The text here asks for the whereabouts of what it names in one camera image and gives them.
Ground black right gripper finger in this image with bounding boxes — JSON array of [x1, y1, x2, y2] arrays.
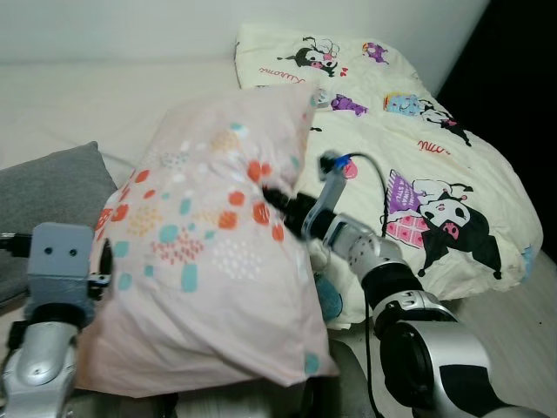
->
[[258, 179, 294, 212]]

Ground pink patterned pillow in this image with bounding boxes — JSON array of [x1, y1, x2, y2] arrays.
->
[[77, 84, 340, 399]]

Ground grey cushion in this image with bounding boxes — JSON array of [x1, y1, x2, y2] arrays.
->
[[0, 142, 118, 306]]

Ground cream cartoon print quilt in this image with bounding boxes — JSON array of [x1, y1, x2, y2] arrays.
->
[[235, 22, 545, 330]]

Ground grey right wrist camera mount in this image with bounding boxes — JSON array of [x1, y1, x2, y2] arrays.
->
[[303, 152, 359, 242]]

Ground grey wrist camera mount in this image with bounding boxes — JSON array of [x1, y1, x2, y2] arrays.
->
[[303, 152, 359, 242], [26, 223, 111, 302]]

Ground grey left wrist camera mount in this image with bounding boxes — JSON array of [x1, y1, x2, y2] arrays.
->
[[26, 223, 111, 302]]

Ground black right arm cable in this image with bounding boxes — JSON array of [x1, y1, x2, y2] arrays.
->
[[346, 153, 390, 238]]

